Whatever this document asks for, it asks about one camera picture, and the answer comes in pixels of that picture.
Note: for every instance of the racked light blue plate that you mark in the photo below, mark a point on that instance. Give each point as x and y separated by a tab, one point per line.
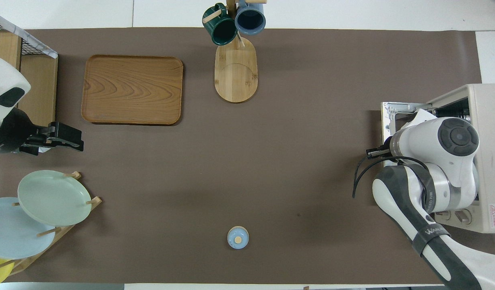
13	237

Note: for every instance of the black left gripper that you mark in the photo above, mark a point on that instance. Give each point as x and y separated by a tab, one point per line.
9	131

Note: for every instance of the wooden plate rack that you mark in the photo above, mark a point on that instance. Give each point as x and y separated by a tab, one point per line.
95	200

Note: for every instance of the dark green mug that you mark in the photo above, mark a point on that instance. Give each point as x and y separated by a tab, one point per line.
221	30

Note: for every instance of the silver oven knob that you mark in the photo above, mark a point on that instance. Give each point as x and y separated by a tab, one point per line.
464	217
444	214

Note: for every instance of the cream toaster oven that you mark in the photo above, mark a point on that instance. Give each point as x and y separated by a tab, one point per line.
493	121

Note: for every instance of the blue mug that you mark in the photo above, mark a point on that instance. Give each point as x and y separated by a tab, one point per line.
250	18

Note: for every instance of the rectangular wooden tray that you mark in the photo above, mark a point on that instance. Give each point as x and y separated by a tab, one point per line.
132	89

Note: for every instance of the wooden step shelf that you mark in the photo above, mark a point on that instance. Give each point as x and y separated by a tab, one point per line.
40	88

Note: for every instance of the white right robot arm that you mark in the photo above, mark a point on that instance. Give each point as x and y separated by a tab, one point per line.
432	145

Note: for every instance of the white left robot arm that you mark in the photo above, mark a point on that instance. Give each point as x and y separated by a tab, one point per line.
5	80

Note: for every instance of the wooden mug tree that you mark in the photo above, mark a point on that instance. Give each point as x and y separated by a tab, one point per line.
235	76

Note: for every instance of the brown table mat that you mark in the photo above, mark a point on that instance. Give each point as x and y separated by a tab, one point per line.
271	141

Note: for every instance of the pale green plate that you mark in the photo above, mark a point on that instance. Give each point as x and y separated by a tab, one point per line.
54	197

